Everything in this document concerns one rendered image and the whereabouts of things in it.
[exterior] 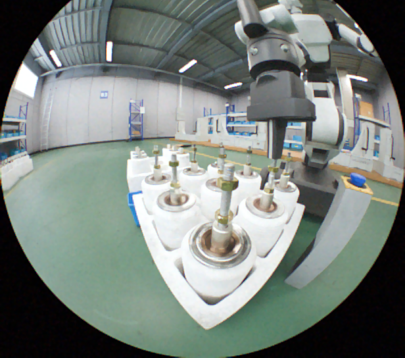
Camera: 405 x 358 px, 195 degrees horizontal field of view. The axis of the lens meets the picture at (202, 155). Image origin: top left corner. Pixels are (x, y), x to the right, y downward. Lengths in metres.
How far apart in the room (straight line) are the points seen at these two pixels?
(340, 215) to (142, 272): 0.49
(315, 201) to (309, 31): 0.75
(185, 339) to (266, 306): 0.20
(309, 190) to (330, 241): 0.35
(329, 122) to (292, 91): 0.35
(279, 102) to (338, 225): 0.24
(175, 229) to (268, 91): 0.26
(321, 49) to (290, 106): 0.61
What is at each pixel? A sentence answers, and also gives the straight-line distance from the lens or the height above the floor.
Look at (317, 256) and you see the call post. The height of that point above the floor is 0.15.
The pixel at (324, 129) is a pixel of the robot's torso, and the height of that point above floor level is 0.42.
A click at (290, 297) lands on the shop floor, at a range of 0.44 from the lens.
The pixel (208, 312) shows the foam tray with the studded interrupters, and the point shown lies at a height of 0.18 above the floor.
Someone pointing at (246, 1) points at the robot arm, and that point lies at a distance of 0.27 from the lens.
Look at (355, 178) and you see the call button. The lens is 0.28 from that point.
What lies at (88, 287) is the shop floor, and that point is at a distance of 0.49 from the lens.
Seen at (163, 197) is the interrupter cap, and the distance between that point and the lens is 0.24.
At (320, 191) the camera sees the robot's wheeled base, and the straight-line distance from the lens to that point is 0.62.
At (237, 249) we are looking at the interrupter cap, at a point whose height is 0.25.
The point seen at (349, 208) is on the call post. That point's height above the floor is 0.28.
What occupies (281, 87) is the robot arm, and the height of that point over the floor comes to 0.44.
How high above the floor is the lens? 0.38
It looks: 11 degrees down
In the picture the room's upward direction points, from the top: 1 degrees clockwise
